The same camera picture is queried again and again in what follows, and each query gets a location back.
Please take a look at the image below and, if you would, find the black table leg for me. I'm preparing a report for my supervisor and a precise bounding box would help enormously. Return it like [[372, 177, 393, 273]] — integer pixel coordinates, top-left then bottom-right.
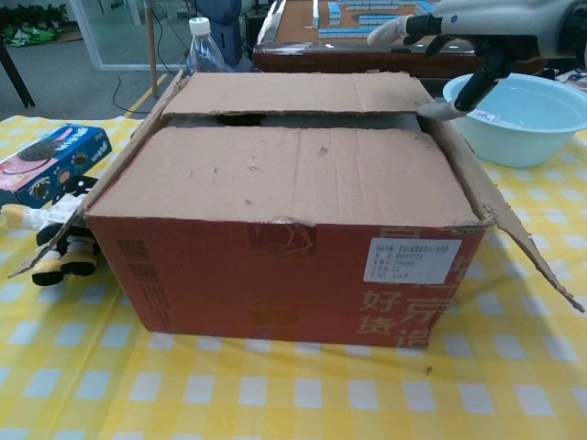
[[0, 43, 36, 109]]

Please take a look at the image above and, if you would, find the printed plastic package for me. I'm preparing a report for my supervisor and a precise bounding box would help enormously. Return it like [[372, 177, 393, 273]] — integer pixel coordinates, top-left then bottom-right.
[[557, 68, 587, 95]]

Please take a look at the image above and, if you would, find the light blue plastic basin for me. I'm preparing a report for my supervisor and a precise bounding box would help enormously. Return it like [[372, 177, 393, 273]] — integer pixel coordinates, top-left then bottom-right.
[[442, 72, 587, 169]]

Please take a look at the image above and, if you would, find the green plant pile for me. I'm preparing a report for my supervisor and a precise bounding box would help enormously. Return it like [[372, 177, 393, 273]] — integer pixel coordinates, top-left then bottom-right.
[[0, 4, 70, 47]]

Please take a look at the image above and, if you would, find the short blue mahjong tile row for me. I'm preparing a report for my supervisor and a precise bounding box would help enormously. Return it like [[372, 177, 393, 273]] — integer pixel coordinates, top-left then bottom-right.
[[357, 13, 404, 27]]

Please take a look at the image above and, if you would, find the red cardboard shipping box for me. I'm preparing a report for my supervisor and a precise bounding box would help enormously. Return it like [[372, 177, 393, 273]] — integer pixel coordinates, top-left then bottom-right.
[[7, 68, 586, 350]]

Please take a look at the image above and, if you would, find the brown mahjong table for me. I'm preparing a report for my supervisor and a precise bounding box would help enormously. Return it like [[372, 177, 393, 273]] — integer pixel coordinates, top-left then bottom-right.
[[251, 0, 552, 93]]

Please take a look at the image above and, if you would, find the clear plastic water bottle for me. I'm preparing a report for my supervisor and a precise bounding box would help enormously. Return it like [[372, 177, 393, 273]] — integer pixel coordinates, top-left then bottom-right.
[[186, 16, 228, 75]]

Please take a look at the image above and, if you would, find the blue chair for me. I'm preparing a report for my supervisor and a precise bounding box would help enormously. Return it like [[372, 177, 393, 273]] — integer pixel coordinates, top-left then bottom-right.
[[196, 0, 244, 70]]

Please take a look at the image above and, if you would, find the black and white plush toy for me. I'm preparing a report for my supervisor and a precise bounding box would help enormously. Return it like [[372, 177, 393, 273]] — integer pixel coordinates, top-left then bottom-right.
[[0, 176, 100, 286]]

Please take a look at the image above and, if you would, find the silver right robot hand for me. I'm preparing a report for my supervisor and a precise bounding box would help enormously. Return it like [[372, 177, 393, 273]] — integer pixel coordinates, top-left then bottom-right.
[[366, 0, 587, 121]]

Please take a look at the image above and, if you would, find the blue Oreo cookie box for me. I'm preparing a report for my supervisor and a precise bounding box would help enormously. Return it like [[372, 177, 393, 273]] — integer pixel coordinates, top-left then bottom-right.
[[0, 123, 114, 205]]

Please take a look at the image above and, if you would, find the wooden pole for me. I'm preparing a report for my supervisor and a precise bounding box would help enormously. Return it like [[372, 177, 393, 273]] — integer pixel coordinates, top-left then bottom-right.
[[145, 0, 160, 98]]

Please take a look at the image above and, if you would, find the long blue mahjong tile row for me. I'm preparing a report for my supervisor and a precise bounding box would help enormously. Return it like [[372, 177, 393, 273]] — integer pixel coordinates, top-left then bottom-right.
[[318, 27, 373, 39]]

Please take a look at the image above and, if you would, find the black floor cable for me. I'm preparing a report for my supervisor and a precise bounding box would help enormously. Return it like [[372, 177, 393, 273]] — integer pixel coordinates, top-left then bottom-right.
[[112, 75, 138, 112]]

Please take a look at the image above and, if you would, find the yellow checkered tablecloth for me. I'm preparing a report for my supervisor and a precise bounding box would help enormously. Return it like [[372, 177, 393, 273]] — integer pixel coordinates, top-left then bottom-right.
[[0, 114, 587, 440]]

